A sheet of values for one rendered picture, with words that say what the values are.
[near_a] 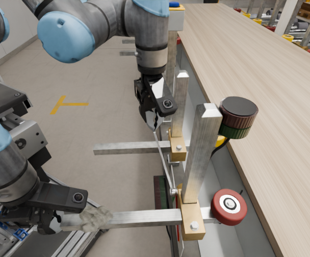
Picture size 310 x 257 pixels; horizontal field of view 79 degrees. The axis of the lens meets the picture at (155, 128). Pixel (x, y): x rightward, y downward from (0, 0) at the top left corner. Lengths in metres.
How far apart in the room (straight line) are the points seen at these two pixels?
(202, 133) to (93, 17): 0.27
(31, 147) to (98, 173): 1.09
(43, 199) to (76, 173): 1.31
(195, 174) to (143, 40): 0.31
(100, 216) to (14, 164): 0.24
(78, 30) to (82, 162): 1.55
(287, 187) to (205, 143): 0.32
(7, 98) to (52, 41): 0.38
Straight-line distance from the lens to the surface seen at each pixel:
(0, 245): 1.24
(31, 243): 1.36
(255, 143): 0.69
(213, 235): 0.79
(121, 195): 1.55
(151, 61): 0.45
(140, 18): 0.43
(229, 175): 0.79
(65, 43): 0.34
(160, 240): 1.41
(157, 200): 0.72
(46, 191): 0.46
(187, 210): 0.53
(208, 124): 0.32
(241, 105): 0.34
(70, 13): 0.36
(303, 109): 0.95
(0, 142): 0.35
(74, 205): 0.46
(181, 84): 0.56
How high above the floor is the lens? 1.35
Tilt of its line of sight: 42 degrees down
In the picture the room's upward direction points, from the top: straight up
